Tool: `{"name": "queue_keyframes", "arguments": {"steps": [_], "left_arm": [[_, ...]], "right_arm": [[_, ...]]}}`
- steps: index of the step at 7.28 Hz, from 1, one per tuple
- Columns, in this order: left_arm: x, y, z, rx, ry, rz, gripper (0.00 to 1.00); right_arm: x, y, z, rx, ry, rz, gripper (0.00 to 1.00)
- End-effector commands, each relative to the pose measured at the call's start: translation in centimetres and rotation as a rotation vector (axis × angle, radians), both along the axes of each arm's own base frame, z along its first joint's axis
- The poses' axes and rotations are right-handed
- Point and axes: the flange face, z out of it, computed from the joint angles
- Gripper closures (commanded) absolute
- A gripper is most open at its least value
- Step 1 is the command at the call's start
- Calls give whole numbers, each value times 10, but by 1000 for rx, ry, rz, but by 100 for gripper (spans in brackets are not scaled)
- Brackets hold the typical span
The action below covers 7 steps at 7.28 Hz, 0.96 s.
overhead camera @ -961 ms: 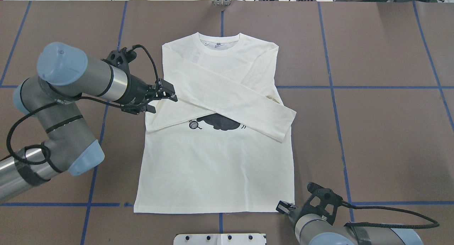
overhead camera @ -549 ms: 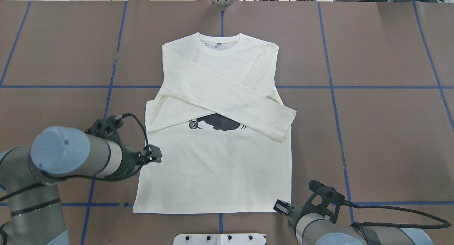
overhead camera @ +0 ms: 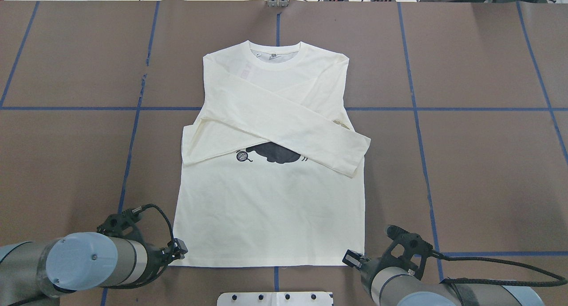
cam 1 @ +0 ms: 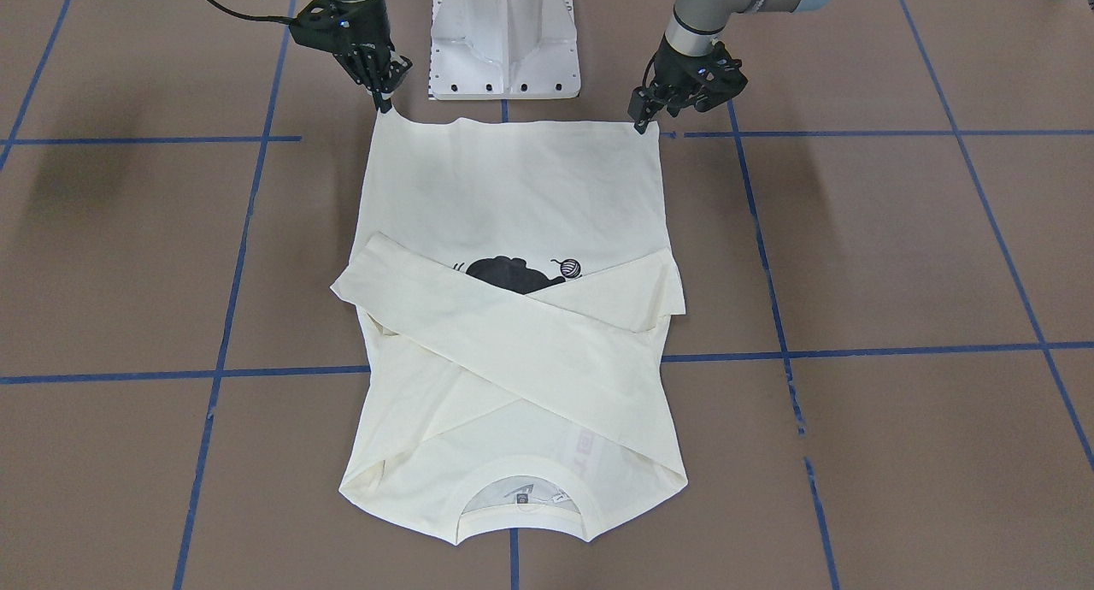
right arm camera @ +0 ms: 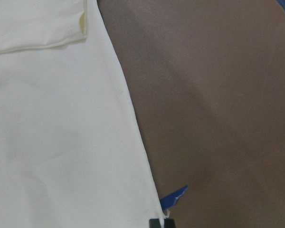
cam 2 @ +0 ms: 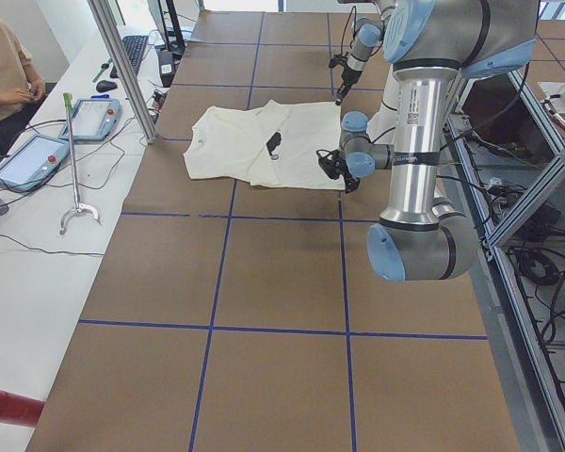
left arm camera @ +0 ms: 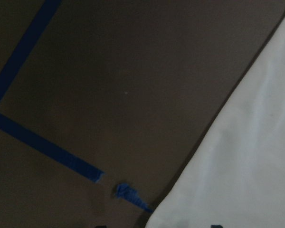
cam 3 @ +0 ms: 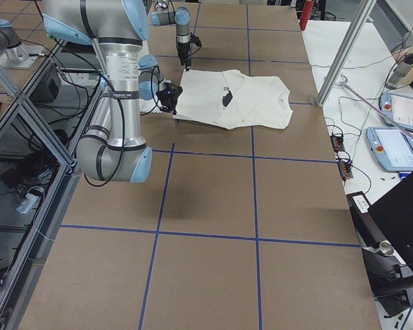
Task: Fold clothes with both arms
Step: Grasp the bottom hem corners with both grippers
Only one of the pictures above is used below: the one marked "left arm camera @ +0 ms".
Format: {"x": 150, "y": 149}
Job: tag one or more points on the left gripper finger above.
{"x": 216, "y": 226}

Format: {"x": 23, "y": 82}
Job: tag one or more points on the cream long-sleeve cat shirt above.
{"x": 236, "y": 177}

